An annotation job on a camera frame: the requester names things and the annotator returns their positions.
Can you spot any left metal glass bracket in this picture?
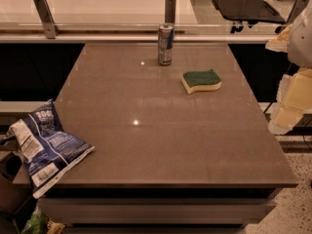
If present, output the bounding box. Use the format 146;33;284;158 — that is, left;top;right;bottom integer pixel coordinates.
33;0;59;39

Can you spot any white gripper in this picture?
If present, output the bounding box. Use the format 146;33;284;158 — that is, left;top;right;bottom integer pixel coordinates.
265;8;312;135

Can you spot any metal glass bracket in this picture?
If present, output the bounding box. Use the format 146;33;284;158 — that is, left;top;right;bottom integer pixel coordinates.
165;0;176;24
33;0;59;39

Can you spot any blue chip bag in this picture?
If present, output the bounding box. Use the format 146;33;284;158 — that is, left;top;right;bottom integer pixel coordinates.
1;99;95;199

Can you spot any yellow snack package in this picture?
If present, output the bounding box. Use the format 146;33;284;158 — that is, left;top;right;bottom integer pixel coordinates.
47;220;66;234

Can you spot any green and yellow sponge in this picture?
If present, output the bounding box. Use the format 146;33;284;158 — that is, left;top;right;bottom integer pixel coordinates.
181;69;221;95

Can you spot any middle metal glass bracket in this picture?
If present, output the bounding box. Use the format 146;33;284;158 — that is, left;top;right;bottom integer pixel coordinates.
165;0;176;24

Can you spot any green snack bag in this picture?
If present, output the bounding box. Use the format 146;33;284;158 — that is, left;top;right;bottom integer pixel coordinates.
20;207;47;234

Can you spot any silver blue drink can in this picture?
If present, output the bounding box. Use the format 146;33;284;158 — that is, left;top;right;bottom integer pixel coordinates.
158;23;175;65

